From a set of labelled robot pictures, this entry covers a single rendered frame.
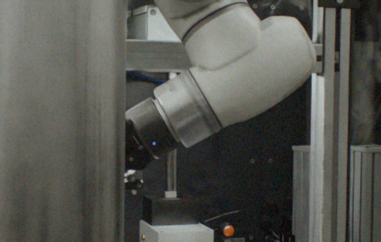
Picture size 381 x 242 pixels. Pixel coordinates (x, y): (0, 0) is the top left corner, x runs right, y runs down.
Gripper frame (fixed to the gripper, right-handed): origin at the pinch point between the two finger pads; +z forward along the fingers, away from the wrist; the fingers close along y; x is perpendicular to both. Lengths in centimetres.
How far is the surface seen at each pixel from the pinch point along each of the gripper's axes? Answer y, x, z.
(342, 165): -28, -12, -40
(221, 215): -48, -46, -17
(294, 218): -46, -29, -30
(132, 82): -16, -55, -15
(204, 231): -29.9, -17.3, -15.2
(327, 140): -23.6, -13.3, -39.6
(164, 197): -25.8, -26.3, -11.7
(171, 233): -26.7, -16.9, -10.5
